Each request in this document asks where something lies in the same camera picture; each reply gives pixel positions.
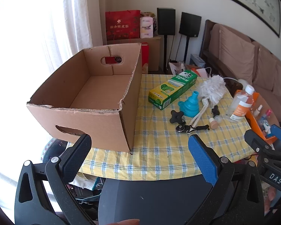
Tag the pink tissue pack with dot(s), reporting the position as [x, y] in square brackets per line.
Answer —
[146, 28]

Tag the black star knob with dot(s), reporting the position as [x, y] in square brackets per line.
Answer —
[176, 116]
[215, 109]

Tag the black round object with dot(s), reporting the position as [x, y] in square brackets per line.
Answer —
[53, 148]

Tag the white fluffy duster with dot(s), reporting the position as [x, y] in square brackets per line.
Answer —
[213, 89]

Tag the green toothpaste box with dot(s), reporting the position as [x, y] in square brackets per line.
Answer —
[171, 91]

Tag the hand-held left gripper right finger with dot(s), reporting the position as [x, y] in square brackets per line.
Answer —
[201, 154]

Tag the brown cardboard box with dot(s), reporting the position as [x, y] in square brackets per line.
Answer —
[72, 121]

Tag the brown carton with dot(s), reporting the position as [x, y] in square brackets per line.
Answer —
[155, 51]

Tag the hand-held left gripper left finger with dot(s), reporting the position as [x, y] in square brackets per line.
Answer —
[77, 159]

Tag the person's left hand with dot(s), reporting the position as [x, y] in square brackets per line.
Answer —
[128, 222]

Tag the blue collapsible funnel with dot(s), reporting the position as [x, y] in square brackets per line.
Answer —
[189, 104]

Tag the clear bottle with white cap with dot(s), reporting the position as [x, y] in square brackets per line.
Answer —
[238, 107]

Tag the clear plastic bag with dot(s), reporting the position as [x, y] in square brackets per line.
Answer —
[176, 66]

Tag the small white spray bottle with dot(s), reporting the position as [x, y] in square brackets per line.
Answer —
[258, 110]

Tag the brown wooden sofa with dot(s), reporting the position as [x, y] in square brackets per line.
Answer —
[209, 51]

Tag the person's right hand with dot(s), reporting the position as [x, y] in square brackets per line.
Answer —
[272, 201]

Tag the orange organizer tray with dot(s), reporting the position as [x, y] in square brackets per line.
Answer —
[255, 121]

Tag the white curtain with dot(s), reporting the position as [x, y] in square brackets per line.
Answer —
[79, 16]

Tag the black speaker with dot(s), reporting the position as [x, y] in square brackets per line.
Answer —
[190, 24]
[166, 21]

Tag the floral bag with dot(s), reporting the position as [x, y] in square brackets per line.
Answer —
[154, 20]

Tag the pink-brown sofa cushion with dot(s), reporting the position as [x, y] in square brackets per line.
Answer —
[279, 79]
[264, 68]
[236, 49]

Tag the red gift bag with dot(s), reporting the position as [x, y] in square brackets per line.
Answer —
[121, 25]

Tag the blue and white box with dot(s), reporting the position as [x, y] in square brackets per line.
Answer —
[197, 61]

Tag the small bottle with wooden cap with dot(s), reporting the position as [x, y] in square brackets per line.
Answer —
[214, 123]

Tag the black speaker stand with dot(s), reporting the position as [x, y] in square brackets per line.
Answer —
[186, 49]
[165, 54]

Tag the red flat box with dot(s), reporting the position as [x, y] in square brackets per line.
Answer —
[145, 55]

